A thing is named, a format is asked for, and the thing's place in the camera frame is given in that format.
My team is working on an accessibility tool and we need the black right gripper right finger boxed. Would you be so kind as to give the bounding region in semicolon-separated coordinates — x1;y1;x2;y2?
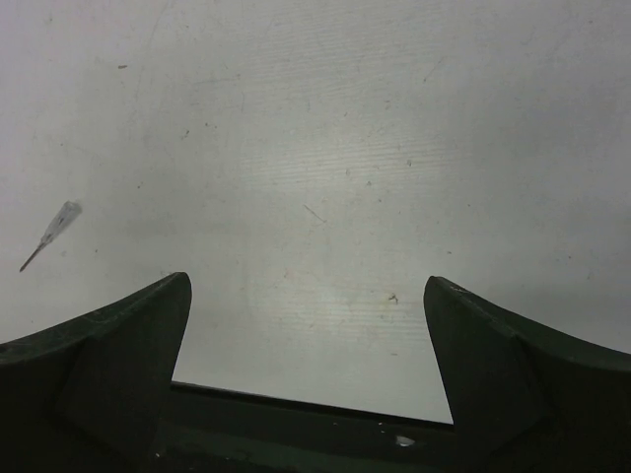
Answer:
423;276;630;472

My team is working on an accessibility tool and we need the clear test screwdriver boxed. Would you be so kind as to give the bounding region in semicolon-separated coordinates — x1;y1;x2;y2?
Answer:
19;201;83;273

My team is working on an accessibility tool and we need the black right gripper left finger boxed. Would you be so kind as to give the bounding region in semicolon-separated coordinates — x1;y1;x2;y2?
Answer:
1;272;192;472

